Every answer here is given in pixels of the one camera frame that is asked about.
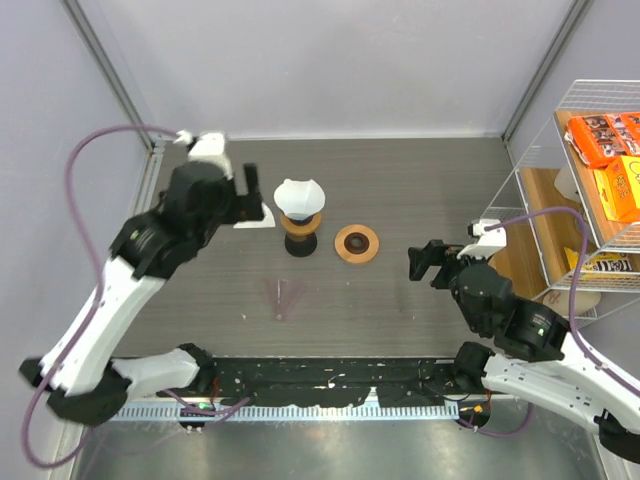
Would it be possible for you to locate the wooden board under shelf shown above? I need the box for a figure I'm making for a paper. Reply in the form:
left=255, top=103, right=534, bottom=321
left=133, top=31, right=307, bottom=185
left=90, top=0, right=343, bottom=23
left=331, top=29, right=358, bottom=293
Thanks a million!
left=483, top=167, right=580, bottom=302

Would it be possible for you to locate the white paper coffee filter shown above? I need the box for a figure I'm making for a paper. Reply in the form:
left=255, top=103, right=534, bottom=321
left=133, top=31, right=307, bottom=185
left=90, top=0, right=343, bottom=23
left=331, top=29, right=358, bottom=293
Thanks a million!
left=273, top=179, right=326, bottom=221

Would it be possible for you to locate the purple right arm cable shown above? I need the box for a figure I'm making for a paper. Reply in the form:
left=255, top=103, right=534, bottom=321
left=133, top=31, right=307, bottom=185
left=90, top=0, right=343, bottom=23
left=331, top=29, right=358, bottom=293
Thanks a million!
left=457, top=206, right=640, bottom=440

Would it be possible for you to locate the yellow orange snack box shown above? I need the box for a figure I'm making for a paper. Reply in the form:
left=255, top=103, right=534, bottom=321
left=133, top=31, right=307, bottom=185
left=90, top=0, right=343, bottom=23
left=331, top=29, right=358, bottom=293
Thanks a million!
left=593, top=156, right=639, bottom=223

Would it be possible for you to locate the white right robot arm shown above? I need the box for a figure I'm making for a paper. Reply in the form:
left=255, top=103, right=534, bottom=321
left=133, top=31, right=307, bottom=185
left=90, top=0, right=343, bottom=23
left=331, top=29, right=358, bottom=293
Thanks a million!
left=408, top=219, right=639, bottom=463

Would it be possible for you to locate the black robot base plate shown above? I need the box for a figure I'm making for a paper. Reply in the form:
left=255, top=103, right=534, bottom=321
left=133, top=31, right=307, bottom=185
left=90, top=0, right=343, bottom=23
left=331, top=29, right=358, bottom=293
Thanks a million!
left=187, top=357, right=485, bottom=408

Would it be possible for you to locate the bamboo dripper ring holder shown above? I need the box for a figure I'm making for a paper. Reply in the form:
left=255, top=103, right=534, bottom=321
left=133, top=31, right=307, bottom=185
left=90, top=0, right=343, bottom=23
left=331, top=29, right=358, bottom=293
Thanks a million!
left=280, top=212, right=322, bottom=237

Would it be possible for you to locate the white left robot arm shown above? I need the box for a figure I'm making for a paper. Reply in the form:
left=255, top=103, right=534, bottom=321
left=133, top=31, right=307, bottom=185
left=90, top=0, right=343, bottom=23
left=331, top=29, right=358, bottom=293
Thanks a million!
left=19, top=131, right=264, bottom=427

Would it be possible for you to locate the yellow candy bag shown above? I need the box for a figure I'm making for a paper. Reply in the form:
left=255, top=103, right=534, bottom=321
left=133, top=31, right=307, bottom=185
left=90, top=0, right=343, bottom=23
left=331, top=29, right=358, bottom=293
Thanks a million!
left=581, top=252, right=637, bottom=274

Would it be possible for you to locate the orange snack bag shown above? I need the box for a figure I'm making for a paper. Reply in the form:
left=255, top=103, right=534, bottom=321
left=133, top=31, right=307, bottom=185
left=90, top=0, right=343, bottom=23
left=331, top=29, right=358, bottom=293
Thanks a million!
left=564, top=112, right=639, bottom=169

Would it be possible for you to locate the white wire shelf rack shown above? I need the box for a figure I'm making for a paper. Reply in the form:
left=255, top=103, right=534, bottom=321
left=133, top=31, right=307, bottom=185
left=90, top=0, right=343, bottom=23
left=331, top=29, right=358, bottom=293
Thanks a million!
left=484, top=80, right=639, bottom=327

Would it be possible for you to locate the bamboo dripper ring on table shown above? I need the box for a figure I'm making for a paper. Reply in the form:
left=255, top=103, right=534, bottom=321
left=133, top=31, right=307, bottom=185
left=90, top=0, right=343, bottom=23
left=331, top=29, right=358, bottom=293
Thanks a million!
left=333, top=224, right=380, bottom=265

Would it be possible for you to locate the white slotted cable duct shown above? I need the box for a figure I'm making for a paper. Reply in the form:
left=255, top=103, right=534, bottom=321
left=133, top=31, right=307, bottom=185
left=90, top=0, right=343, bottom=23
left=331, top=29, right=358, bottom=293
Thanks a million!
left=112, top=400, right=459, bottom=422

